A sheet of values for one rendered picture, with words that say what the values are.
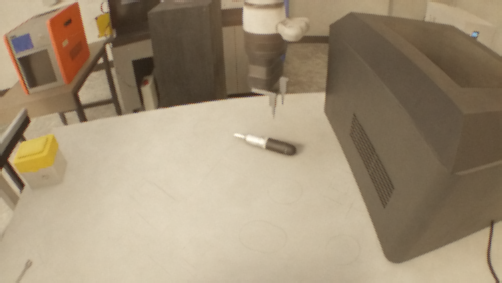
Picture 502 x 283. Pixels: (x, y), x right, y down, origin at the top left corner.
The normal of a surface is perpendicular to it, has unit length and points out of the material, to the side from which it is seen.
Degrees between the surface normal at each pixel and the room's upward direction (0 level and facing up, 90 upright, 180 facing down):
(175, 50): 90
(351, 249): 0
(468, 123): 51
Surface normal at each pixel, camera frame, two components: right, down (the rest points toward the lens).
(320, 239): -0.03, -0.76
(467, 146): 0.08, 0.03
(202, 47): -0.08, 0.66
